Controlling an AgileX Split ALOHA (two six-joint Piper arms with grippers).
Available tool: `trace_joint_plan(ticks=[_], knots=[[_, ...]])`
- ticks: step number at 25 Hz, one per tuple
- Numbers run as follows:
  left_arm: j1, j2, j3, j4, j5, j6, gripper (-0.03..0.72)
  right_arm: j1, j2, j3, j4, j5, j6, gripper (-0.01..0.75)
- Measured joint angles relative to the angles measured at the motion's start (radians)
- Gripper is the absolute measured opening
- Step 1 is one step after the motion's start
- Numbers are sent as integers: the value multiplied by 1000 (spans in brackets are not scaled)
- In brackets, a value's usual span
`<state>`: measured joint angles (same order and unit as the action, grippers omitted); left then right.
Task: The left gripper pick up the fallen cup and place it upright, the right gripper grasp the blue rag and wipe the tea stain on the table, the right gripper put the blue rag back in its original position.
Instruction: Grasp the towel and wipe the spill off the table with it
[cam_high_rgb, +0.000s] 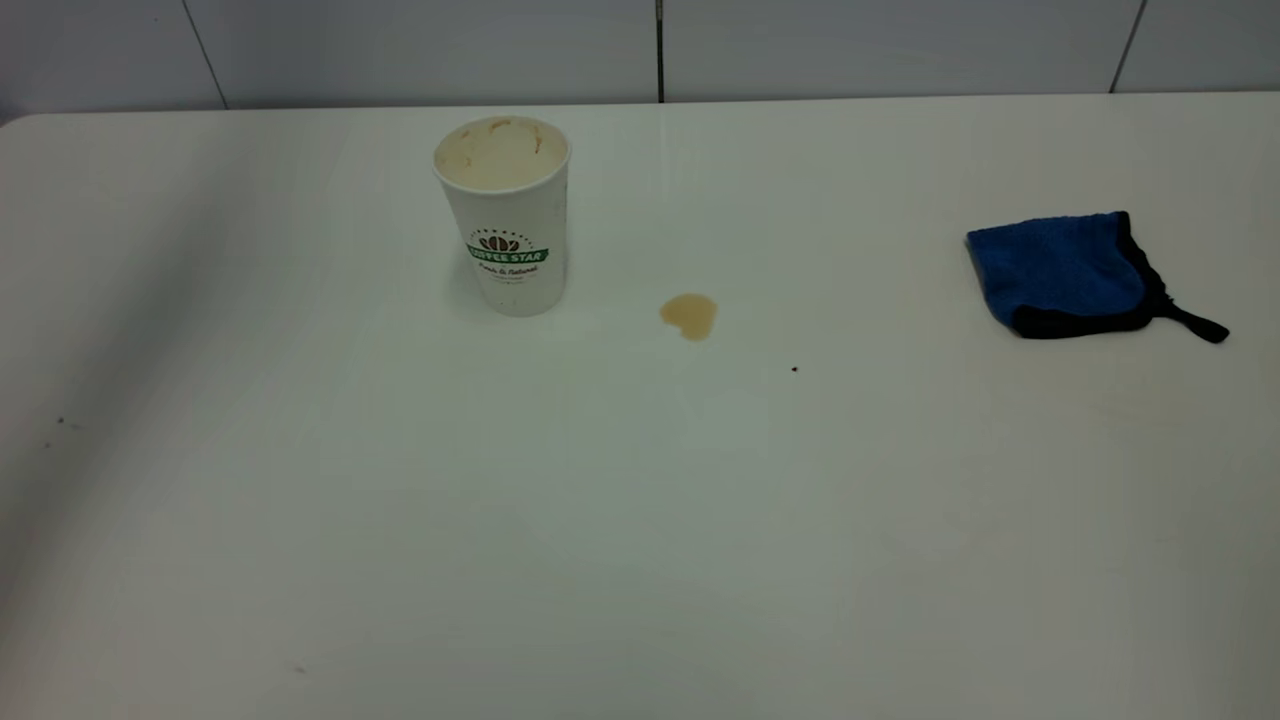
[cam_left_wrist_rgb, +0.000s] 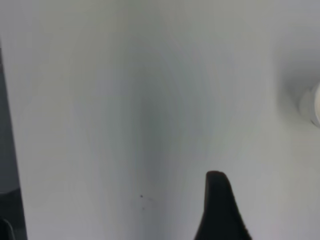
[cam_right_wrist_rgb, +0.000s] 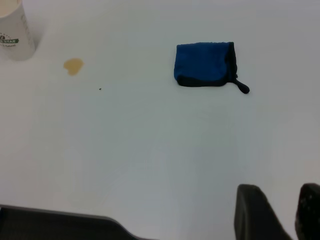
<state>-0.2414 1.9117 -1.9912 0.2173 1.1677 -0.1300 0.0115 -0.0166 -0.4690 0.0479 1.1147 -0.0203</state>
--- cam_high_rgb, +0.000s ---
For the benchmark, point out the white paper coffee cup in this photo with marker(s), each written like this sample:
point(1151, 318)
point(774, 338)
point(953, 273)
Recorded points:
point(510, 210)

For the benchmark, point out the blue black-trimmed cleaning cloth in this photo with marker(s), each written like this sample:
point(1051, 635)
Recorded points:
point(1060, 265)

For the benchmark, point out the brown coffee spill stain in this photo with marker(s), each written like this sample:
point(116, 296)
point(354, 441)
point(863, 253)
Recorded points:
point(690, 315)

